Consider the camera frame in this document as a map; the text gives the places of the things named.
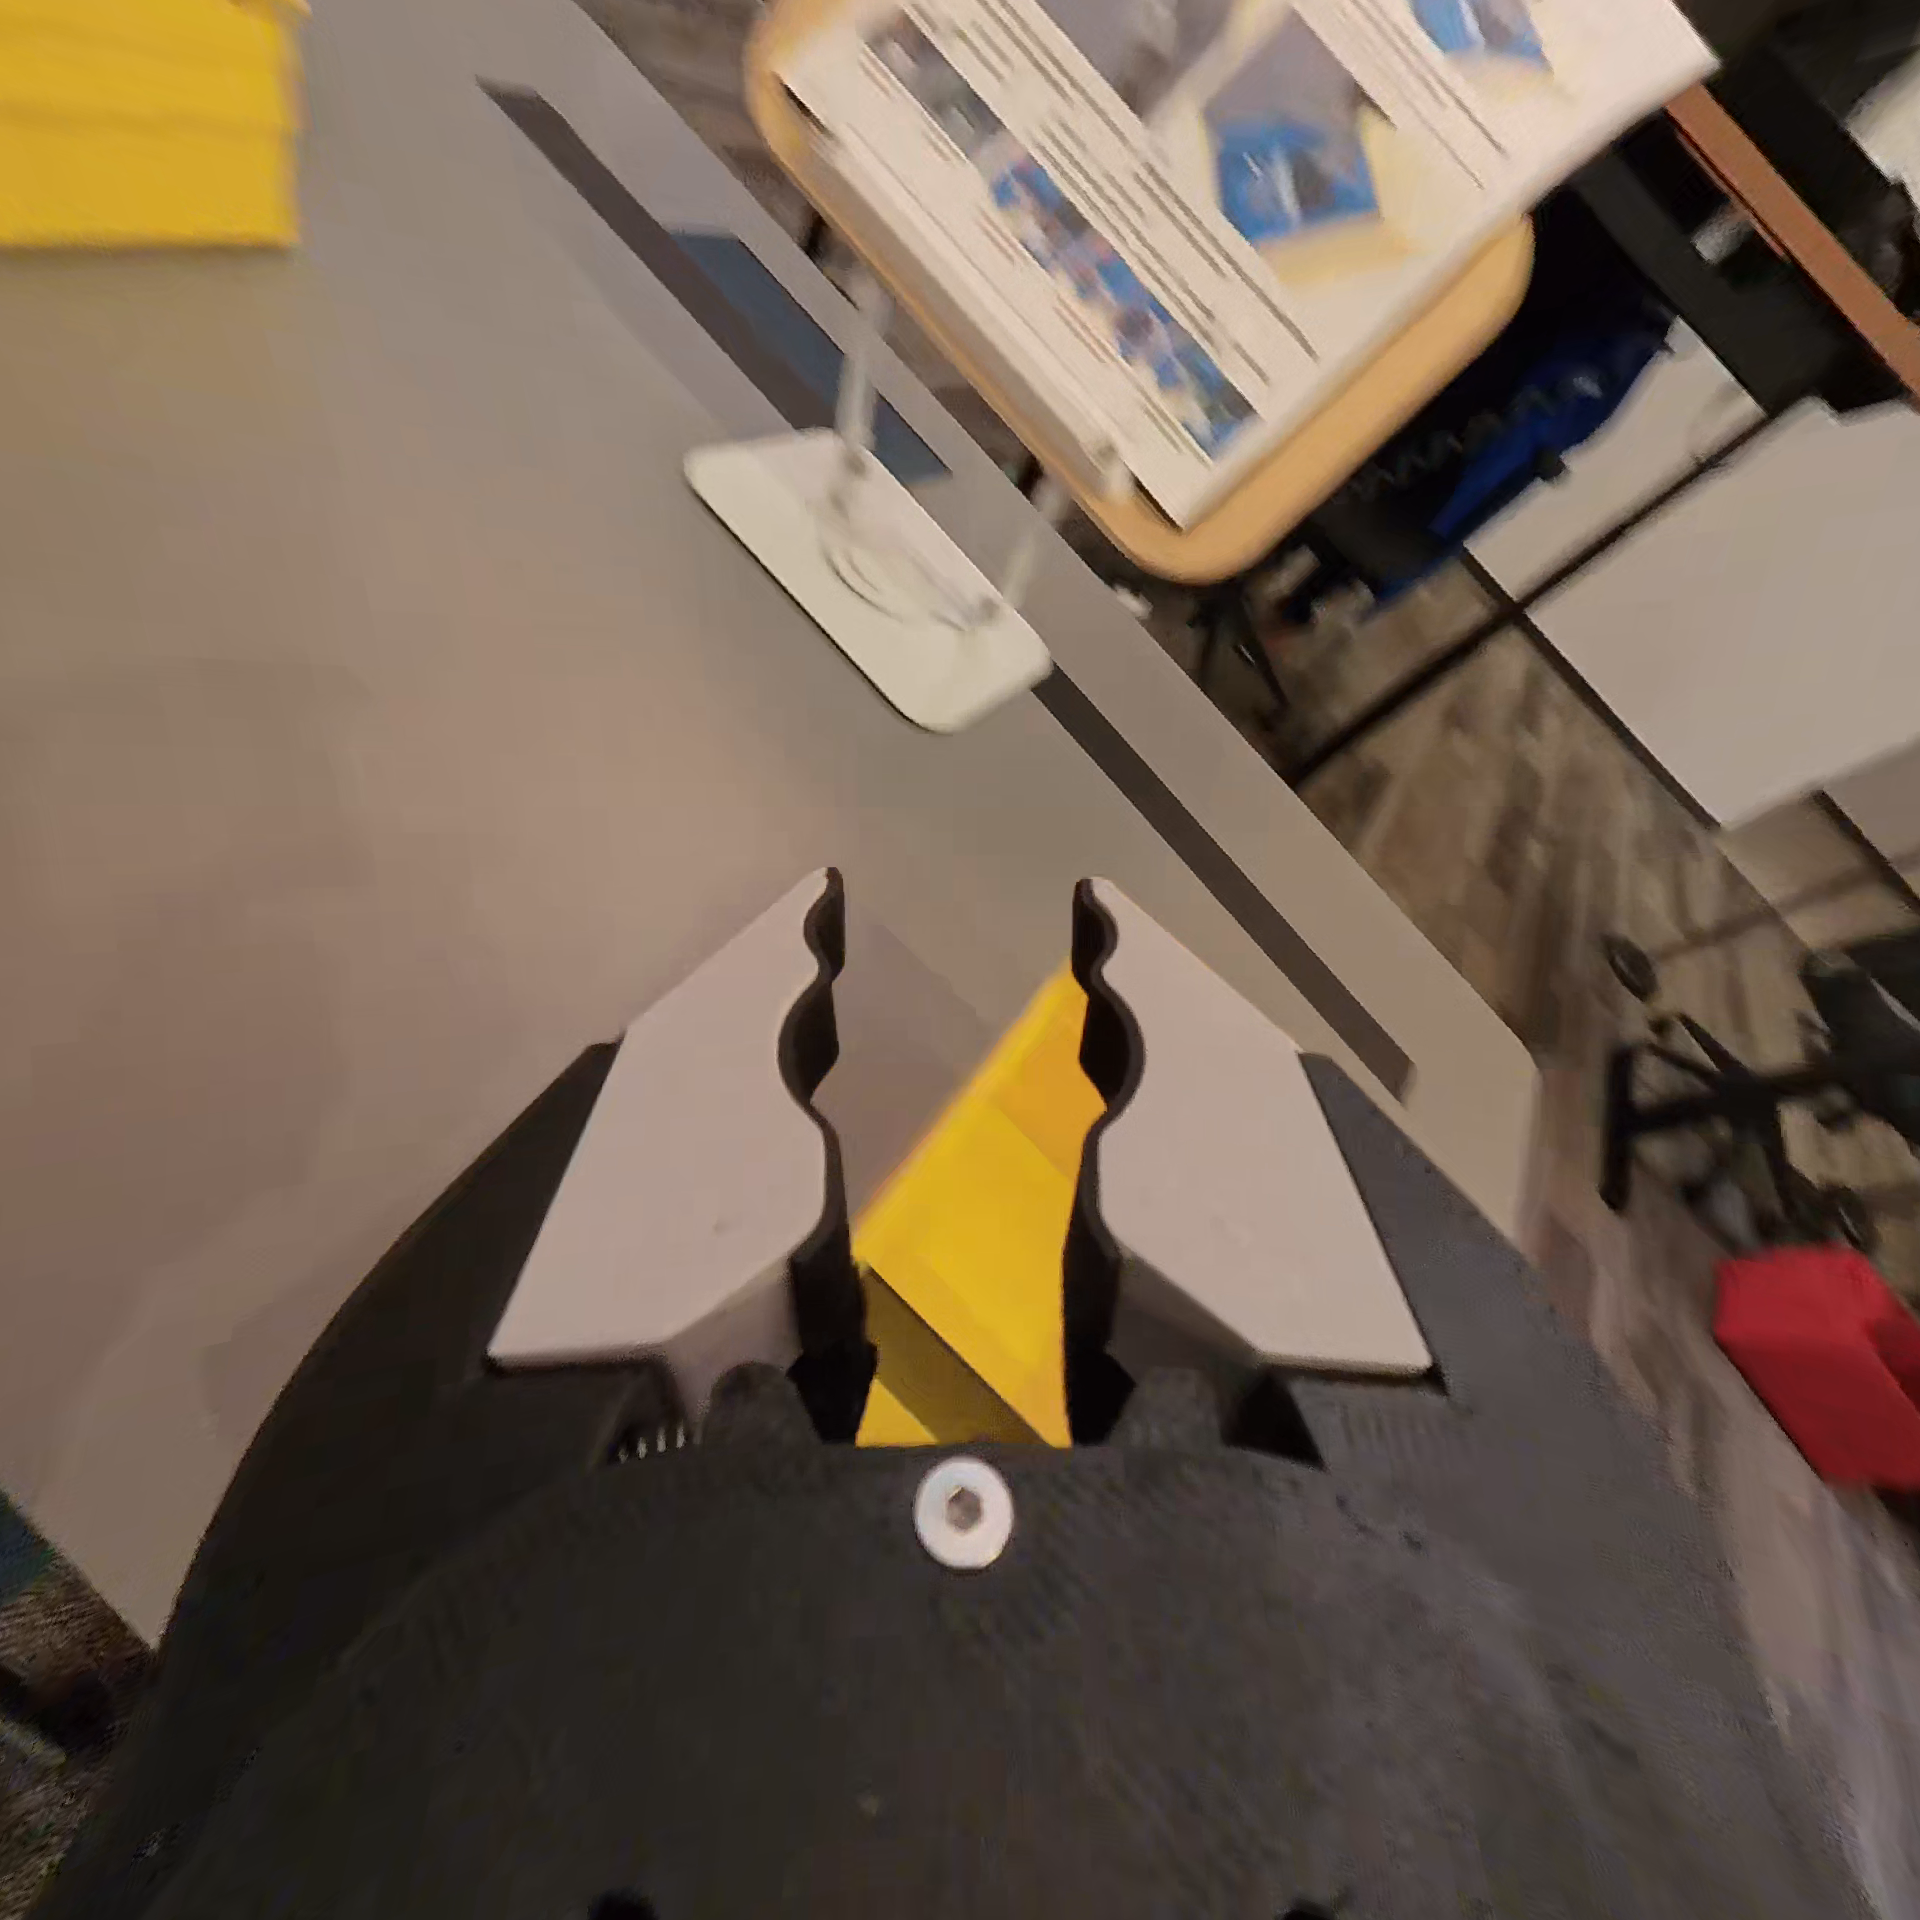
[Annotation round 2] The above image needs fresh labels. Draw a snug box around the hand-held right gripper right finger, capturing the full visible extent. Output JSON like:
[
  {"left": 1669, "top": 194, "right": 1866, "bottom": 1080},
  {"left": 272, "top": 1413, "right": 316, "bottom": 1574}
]
[{"left": 1069, "top": 877, "right": 1433, "bottom": 1404}]

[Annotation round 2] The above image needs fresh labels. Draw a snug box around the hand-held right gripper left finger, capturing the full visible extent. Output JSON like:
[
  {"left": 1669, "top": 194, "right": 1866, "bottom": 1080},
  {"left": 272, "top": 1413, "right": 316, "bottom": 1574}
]
[{"left": 483, "top": 867, "right": 879, "bottom": 1413}]

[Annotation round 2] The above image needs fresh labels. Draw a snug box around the yellow plastic bin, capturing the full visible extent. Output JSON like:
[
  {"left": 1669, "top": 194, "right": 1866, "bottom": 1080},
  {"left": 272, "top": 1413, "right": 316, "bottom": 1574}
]
[
  {"left": 850, "top": 966, "right": 1108, "bottom": 1448},
  {"left": 0, "top": 0, "right": 308, "bottom": 248}
]

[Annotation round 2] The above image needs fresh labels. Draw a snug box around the black office chair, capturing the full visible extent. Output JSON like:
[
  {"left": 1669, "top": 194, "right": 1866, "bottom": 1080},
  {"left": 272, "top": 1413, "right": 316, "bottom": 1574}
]
[{"left": 1598, "top": 930, "right": 1920, "bottom": 1246}]

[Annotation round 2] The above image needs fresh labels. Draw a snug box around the red plastic bin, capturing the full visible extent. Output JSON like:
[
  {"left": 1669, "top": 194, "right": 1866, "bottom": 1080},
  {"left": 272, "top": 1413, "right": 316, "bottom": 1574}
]
[{"left": 1715, "top": 1246, "right": 1920, "bottom": 1486}]

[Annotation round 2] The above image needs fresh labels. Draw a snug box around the printed instruction sheet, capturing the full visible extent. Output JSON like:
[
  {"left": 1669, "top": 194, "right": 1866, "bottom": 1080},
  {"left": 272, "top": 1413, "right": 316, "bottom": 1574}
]
[{"left": 770, "top": 0, "right": 1723, "bottom": 533}]

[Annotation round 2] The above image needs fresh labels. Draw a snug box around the wooden table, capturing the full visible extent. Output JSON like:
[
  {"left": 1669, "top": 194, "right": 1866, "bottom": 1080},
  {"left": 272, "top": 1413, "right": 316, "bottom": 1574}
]
[{"left": 1666, "top": 83, "right": 1920, "bottom": 393}]

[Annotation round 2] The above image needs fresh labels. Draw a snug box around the black coiled cable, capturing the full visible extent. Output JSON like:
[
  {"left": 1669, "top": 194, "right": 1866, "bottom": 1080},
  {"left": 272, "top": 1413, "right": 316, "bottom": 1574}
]
[{"left": 1348, "top": 397, "right": 1516, "bottom": 498}]

